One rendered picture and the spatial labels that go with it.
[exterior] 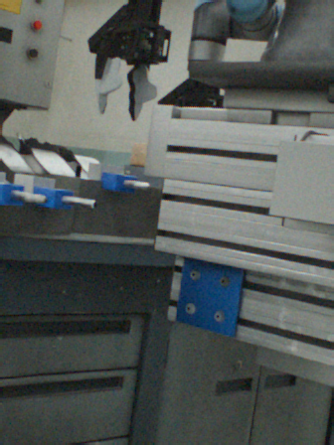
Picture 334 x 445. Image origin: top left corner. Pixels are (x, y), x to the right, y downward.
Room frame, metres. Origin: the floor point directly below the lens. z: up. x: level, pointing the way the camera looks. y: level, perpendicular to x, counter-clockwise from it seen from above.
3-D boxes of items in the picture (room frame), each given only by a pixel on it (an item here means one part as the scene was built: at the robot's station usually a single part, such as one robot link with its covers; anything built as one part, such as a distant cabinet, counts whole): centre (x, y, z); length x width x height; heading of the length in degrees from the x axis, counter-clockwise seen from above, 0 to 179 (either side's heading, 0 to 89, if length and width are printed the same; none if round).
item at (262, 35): (1.45, -0.13, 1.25); 0.11 x 0.11 x 0.08; 74
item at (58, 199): (1.04, 0.15, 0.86); 0.13 x 0.05 x 0.05; 60
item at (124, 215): (1.43, 0.21, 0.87); 0.50 x 0.26 x 0.14; 43
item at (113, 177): (1.19, 0.07, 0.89); 0.13 x 0.05 x 0.05; 43
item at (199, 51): (1.50, -0.04, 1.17); 0.08 x 0.08 x 0.05
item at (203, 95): (1.49, -0.05, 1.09); 0.09 x 0.08 x 0.12; 43
